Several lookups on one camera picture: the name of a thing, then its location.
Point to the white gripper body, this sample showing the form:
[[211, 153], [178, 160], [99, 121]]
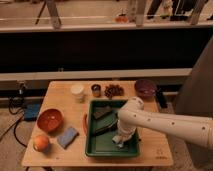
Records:
[[125, 136]]

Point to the grey towel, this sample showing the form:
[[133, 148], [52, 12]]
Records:
[[118, 141]]

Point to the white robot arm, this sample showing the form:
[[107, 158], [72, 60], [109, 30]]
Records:
[[194, 107]]

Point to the white paper cup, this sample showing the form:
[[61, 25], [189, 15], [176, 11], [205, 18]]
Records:
[[77, 90]]

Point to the green plastic tray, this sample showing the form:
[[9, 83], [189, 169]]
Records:
[[102, 145]]

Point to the dark sponge block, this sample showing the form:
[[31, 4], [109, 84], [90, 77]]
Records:
[[102, 111]]

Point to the orange carrot stick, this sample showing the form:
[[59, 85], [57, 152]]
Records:
[[85, 124]]

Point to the bunch of dark grapes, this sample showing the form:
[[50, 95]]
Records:
[[113, 90]]

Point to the blue sponge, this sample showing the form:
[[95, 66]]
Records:
[[67, 137]]

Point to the purple bowl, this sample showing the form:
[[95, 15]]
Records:
[[145, 88]]

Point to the wooden folding table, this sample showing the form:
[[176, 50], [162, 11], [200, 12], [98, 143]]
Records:
[[154, 147]]

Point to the orange bowl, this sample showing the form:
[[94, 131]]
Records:
[[49, 120]]

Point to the orange apple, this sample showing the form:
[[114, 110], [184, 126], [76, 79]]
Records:
[[41, 143]]

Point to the blue box on floor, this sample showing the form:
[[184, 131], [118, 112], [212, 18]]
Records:
[[31, 112]]

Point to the black handled brush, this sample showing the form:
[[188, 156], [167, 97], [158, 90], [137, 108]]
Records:
[[107, 128]]

